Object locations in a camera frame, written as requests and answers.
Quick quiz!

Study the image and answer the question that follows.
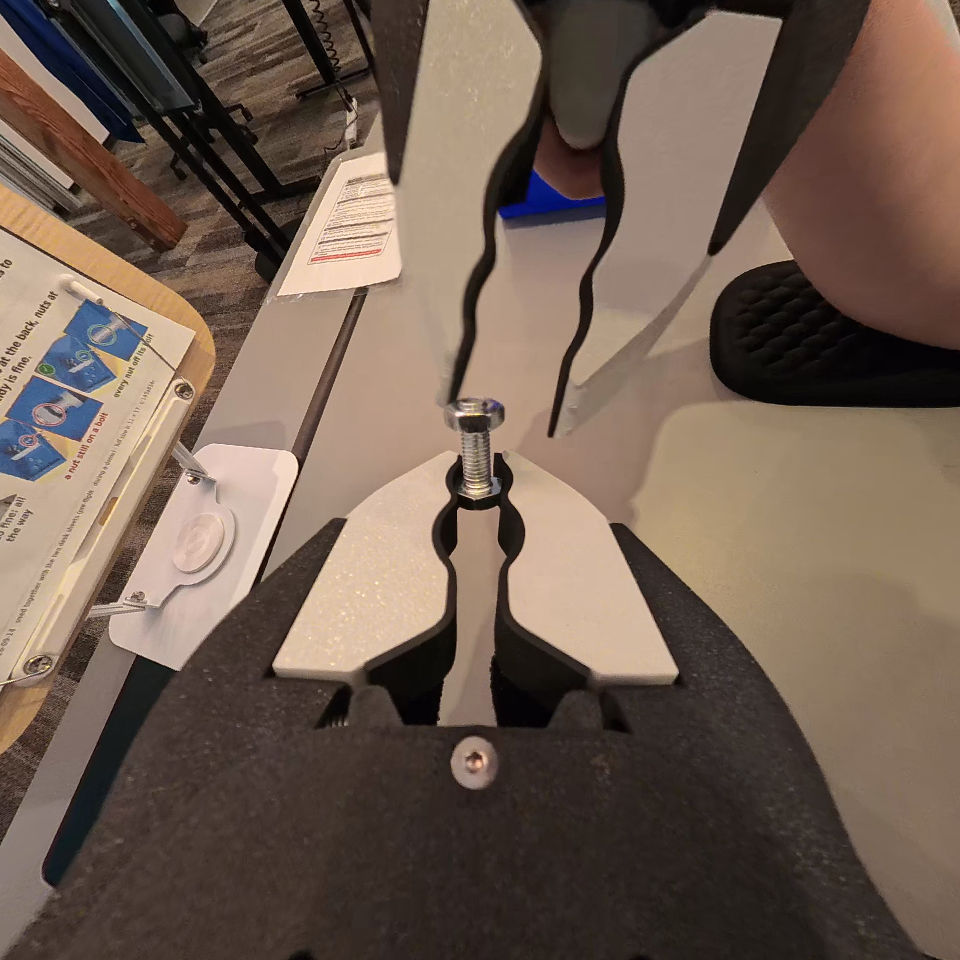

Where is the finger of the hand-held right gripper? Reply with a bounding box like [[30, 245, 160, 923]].
[[390, 0, 547, 410], [547, 11, 785, 440]]

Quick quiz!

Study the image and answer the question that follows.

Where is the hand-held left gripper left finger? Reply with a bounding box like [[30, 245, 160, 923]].
[[271, 450, 460, 727]]

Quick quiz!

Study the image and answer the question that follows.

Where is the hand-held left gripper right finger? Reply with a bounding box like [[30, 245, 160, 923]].
[[489, 450, 681, 727]]

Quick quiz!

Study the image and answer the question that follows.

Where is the blue plastic bin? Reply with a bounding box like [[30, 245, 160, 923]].
[[498, 168, 607, 221]]

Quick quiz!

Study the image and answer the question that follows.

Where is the silver hex bolt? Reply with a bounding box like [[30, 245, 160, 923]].
[[452, 427, 513, 511]]

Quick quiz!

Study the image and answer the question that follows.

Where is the silver hex nut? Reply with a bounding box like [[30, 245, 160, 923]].
[[444, 396, 505, 433]]

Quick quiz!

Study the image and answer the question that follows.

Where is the black elbow rest pad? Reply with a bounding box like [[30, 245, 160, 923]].
[[708, 260, 960, 410]]

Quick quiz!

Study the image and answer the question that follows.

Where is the person's right hand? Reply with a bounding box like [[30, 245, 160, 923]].
[[536, 120, 607, 202]]

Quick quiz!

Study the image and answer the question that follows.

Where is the wooden standing desk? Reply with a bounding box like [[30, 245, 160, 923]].
[[281, 0, 378, 103]]

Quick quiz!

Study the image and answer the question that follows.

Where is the wooden document stand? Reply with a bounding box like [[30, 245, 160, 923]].
[[0, 183, 301, 755]]

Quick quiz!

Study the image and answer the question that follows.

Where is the white paper sheet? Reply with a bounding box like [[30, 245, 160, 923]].
[[264, 153, 402, 303]]

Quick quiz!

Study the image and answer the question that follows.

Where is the black round stand base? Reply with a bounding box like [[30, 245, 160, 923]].
[[253, 240, 301, 285]]

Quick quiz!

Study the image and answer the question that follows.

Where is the black metal rolling stand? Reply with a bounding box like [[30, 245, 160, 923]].
[[52, 0, 301, 285]]

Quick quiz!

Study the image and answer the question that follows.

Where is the instruction board on stand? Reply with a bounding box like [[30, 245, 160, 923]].
[[0, 225, 198, 661]]

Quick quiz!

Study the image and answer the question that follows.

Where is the wooden beam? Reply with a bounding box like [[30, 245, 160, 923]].
[[0, 48, 189, 252]]

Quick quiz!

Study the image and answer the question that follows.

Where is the blue garment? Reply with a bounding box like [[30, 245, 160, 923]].
[[0, 0, 145, 147]]

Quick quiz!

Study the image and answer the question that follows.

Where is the black coiled cable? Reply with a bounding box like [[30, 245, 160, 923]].
[[307, 0, 346, 78]]

